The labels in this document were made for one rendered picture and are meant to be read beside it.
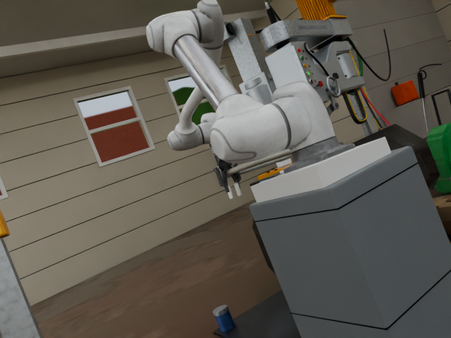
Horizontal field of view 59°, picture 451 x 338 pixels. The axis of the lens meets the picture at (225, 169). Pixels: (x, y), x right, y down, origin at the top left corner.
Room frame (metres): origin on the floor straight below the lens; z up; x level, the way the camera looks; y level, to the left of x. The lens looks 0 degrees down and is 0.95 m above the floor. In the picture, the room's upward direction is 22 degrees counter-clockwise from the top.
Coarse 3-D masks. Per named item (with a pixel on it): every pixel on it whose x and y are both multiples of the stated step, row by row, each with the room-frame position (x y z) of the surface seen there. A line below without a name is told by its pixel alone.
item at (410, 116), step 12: (444, 96) 4.75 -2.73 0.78; (396, 108) 4.90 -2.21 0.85; (408, 108) 4.77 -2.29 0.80; (420, 108) 4.65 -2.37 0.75; (432, 108) 4.57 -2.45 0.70; (444, 108) 4.69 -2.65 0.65; (396, 120) 4.95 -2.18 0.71; (408, 120) 4.82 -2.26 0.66; (420, 120) 4.70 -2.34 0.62; (432, 120) 4.59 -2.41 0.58; (444, 120) 4.64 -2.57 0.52; (420, 132) 4.75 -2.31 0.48
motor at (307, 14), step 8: (296, 0) 3.08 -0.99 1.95; (304, 0) 3.02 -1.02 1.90; (312, 0) 2.99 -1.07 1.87; (320, 0) 2.98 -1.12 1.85; (328, 0) 2.98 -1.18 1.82; (336, 0) 3.04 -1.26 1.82; (304, 8) 3.02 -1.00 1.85; (312, 8) 3.00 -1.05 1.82; (320, 8) 2.99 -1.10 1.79; (328, 8) 2.98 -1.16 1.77; (304, 16) 3.06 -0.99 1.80; (312, 16) 3.00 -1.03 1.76; (320, 16) 2.97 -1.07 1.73; (328, 16) 2.89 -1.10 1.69; (336, 16) 2.95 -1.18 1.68; (344, 16) 3.05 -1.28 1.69
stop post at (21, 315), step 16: (0, 224) 1.05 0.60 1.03; (0, 240) 1.06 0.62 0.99; (0, 256) 1.05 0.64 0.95; (0, 272) 1.05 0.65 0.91; (16, 272) 1.12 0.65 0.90; (0, 288) 1.04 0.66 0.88; (16, 288) 1.06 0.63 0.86; (0, 304) 1.04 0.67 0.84; (16, 304) 1.05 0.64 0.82; (0, 320) 1.03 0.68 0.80; (16, 320) 1.04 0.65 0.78; (32, 320) 1.06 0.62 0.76; (16, 336) 1.04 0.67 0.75; (32, 336) 1.05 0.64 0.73
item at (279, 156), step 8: (280, 152) 1.91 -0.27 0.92; (288, 152) 1.92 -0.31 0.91; (256, 160) 1.90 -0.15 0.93; (264, 160) 1.90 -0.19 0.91; (272, 160) 2.34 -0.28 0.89; (280, 160) 2.33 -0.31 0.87; (232, 168) 1.97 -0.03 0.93; (240, 168) 1.94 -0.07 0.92; (248, 168) 2.34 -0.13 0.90; (256, 168) 2.36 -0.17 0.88
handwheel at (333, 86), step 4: (328, 76) 2.57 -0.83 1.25; (332, 76) 2.60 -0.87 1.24; (328, 80) 2.54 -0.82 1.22; (336, 80) 2.62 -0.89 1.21; (328, 84) 2.53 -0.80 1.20; (332, 84) 2.57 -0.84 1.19; (336, 84) 2.63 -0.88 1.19; (328, 88) 2.53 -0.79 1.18; (332, 88) 2.57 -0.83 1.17; (336, 88) 2.58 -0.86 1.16; (332, 92) 2.54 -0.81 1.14; (336, 92) 2.59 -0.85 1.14; (340, 92) 2.62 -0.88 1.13; (336, 96) 2.56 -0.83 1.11
